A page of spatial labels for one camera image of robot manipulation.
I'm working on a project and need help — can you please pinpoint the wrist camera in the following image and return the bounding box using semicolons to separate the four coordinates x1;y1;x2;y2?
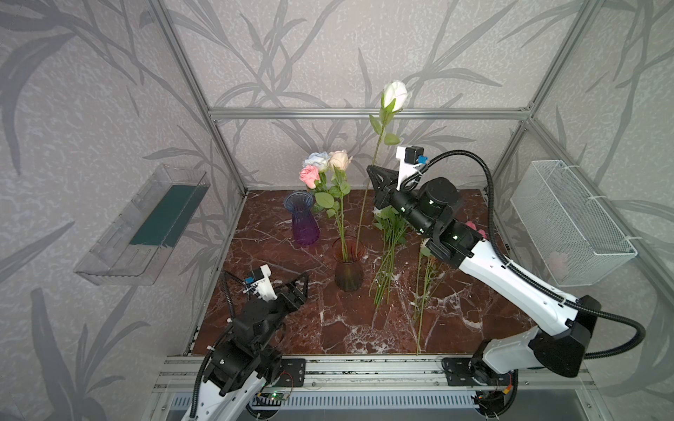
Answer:
396;147;428;191
244;264;277;302

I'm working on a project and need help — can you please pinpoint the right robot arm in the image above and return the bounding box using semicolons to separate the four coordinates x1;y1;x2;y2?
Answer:
367;147;646;384

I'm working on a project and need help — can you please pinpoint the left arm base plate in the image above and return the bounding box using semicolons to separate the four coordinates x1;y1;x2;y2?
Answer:
272;357;307;388

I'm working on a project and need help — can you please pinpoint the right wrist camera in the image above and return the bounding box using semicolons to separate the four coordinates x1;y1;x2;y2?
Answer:
396;147;428;191

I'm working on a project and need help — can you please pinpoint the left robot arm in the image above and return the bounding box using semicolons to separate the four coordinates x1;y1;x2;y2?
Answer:
183;265;310;420

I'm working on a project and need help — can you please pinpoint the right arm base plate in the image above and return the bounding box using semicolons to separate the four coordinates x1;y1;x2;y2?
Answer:
442;357;511;389

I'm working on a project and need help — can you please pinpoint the aluminium frame rail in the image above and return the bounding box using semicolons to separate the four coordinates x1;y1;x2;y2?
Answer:
208;107;529;121

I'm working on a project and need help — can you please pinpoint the pink rose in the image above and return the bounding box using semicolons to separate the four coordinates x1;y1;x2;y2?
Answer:
299;165;350;261

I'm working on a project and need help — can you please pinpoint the red smoky glass vase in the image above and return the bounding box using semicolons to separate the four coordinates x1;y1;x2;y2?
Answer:
331;235;366;292

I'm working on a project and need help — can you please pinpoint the white wire mesh basket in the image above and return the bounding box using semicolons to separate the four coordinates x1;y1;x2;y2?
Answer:
511;160;638;288

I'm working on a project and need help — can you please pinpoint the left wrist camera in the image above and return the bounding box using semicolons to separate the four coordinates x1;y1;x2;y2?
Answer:
244;264;277;302

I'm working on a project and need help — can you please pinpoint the blue purple glass vase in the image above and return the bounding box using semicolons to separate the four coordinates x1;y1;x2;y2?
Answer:
284;191;321;247

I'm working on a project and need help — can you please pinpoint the cream peach rose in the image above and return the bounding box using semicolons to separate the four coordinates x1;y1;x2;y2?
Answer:
328;150;351;262

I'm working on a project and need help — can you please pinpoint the flower bunch on table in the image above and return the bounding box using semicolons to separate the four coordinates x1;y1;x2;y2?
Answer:
370;206;441;354

